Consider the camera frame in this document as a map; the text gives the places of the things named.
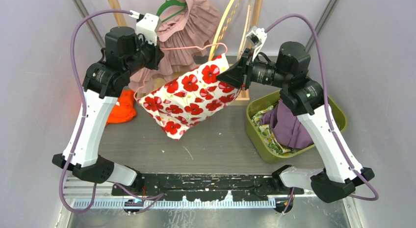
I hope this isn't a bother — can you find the pink dress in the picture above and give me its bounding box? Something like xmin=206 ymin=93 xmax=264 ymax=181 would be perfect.
xmin=128 ymin=0 xmax=220 ymax=93

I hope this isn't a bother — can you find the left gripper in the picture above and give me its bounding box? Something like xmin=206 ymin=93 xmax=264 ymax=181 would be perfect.
xmin=124 ymin=31 xmax=162 ymax=76

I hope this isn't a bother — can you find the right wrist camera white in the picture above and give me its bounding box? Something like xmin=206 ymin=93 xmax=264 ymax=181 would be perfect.
xmin=245 ymin=26 xmax=267 ymax=61

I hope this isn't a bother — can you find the lemon print skirt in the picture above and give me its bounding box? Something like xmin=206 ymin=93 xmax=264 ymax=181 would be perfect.
xmin=251 ymin=105 xmax=298 ymax=156

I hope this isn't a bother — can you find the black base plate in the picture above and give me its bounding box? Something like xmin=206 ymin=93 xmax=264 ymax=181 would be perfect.
xmin=111 ymin=173 xmax=292 ymax=212

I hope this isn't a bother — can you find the green hanger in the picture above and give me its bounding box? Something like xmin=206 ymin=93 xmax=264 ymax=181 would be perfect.
xmin=156 ymin=0 xmax=187 ymax=22

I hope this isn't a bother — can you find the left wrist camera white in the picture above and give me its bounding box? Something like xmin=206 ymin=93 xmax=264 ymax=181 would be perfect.
xmin=135 ymin=13 xmax=161 ymax=47

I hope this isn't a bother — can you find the orange cloth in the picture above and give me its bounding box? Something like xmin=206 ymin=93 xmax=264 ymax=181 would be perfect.
xmin=105 ymin=90 xmax=137 ymax=126

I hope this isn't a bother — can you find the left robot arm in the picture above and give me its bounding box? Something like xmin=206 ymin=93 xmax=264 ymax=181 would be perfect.
xmin=52 ymin=26 xmax=164 ymax=195

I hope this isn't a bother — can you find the red floral garment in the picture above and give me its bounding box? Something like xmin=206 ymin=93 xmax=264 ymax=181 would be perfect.
xmin=138 ymin=53 xmax=240 ymax=140

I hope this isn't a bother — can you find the beige wooden hanger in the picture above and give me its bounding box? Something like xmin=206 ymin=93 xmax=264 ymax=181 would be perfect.
xmin=236 ymin=0 xmax=252 ymax=60

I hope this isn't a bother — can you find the purple skirt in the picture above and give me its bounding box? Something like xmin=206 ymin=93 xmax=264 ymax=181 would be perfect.
xmin=260 ymin=99 xmax=313 ymax=149

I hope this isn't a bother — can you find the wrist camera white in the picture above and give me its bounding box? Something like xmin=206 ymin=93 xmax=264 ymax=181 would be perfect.
xmin=245 ymin=26 xmax=267 ymax=61
xmin=135 ymin=13 xmax=161 ymax=47

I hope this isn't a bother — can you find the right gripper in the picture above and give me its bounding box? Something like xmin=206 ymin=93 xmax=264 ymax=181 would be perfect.
xmin=215 ymin=48 xmax=290 ymax=91

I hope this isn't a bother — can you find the pink hanger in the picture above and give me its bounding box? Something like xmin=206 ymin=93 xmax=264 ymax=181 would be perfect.
xmin=134 ymin=42 xmax=229 ymax=101

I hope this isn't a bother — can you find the green plastic basket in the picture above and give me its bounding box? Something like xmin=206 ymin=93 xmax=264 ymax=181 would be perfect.
xmin=245 ymin=91 xmax=348 ymax=163

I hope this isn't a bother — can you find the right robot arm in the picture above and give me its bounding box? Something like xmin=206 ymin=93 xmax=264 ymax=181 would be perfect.
xmin=217 ymin=42 xmax=375 ymax=203

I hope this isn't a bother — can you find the wooden clothes rack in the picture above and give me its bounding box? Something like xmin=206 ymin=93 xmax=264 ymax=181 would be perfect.
xmin=107 ymin=0 xmax=263 ymax=105

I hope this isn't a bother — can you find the yellow hanger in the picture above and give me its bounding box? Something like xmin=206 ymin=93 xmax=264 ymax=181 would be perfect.
xmin=213 ymin=0 xmax=241 ymax=44

